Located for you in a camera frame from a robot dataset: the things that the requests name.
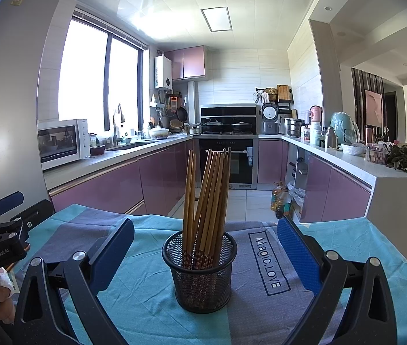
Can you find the grey refrigerator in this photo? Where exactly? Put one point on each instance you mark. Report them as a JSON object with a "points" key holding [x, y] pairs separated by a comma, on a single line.
{"points": [[9, 97]]}

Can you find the short pink base cabinets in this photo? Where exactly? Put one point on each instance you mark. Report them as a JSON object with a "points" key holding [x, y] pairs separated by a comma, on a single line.
{"points": [[333, 190]]}

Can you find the dark red bowl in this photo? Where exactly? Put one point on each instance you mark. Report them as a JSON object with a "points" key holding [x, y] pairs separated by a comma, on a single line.
{"points": [[97, 150]]}

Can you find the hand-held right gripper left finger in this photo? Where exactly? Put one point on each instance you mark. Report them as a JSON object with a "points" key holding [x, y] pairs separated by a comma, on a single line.
{"points": [[115, 255]]}

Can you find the woven basket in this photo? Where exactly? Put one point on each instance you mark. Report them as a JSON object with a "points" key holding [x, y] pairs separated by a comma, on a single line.
{"points": [[176, 125]]}

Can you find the rectangular ceiling light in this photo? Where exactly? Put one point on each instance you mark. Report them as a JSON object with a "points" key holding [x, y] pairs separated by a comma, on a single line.
{"points": [[216, 18]]}

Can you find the white microwave oven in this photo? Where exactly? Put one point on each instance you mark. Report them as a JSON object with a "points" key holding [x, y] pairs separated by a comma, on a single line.
{"points": [[63, 143]]}

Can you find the steel sink faucet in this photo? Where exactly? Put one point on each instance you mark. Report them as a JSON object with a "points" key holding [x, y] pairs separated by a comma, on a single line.
{"points": [[117, 125]]}

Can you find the stainless steel pot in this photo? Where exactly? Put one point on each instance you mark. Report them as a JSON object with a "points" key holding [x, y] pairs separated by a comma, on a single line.
{"points": [[294, 127]]}

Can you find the white rice cooker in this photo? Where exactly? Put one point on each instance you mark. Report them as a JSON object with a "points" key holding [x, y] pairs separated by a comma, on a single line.
{"points": [[270, 118]]}

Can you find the dark cooking oil bottle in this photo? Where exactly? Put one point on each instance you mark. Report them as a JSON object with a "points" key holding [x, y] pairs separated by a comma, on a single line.
{"points": [[284, 205]]}

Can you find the black lidded wok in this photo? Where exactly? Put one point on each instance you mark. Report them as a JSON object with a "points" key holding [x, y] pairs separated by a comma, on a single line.
{"points": [[242, 127], [215, 126]]}

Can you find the clear food basket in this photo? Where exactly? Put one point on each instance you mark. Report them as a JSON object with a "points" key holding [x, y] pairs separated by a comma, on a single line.
{"points": [[375, 154]]}

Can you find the mint green appliance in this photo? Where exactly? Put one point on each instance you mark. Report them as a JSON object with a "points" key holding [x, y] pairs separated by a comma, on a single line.
{"points": [[343, 127]]}

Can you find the built-in black oven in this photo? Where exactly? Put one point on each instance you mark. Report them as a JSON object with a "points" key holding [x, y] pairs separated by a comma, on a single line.
{"points": [[239, 172]]}

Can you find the pink wall cabinet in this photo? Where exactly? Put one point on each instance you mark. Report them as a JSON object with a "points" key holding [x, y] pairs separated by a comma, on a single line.
{"points": [[189, 63]]}

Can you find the white casserole pot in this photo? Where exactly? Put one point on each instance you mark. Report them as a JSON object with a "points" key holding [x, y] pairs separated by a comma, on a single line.
{"points": [[159, 132]]}

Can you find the hanging black frying pan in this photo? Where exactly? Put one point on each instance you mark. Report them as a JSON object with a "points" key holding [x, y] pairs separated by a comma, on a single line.
{"points": [[182, 114]]}

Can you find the white wall water heater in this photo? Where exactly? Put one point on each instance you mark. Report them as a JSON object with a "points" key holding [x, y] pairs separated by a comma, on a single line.
{"points": [[163, 72]]}

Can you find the long pink base cabinets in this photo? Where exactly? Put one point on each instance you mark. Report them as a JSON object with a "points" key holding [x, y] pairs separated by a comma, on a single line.
{"points": [[117, 183]]}

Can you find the yellow cooking oil bottle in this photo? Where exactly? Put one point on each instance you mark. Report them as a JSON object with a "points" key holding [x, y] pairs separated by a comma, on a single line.
{"points": [[275, 199]]}

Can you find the kitchen window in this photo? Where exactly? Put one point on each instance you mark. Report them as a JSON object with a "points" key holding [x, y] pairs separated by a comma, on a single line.
{"points": [[81, 68]]}

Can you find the pink wall picture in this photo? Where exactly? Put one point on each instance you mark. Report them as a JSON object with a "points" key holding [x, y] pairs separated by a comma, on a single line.
{"points": [[372, 107]]}

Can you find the leafy green vegetables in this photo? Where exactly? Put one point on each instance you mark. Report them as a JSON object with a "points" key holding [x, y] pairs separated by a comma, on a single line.
{"points": [[405, 160]]}

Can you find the white bowl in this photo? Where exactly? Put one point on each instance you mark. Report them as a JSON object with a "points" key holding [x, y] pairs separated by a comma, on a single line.
{"points": [[354, 149]]}

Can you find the wooden cutting board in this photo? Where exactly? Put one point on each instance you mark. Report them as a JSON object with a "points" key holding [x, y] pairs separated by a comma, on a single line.
{"points": [[283, 93]]}

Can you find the black range hood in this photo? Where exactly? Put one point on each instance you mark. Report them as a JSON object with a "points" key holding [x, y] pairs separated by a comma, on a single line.
{"points": [[228, 111]]}

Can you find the steel thermos flask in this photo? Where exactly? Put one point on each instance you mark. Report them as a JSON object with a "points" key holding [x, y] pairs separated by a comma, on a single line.
{"points": [[330, 138]]}

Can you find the pink kettle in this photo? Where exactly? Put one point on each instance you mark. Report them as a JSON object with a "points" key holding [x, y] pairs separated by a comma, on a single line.
{"points": [[315, 114]]}

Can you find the bunch of wooden chopsticks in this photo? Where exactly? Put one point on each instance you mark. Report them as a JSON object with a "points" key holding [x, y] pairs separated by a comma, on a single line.
{"points": [[210, 205]]}

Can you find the person's left hand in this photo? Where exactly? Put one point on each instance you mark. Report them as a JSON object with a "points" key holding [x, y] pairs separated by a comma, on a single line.
{"points": [[4, 309]]}

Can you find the black mesh utensil holder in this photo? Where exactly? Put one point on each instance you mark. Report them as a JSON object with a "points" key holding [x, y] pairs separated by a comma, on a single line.
{"points": [[203, 287]]}

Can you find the teal and grey tablecloth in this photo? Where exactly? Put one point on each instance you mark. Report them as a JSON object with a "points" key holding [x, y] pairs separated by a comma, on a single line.
{"points": [[146, 294]]}

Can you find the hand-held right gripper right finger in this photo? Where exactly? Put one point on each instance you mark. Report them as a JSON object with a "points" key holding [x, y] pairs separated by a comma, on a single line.
{"points": [[299, 258]]}

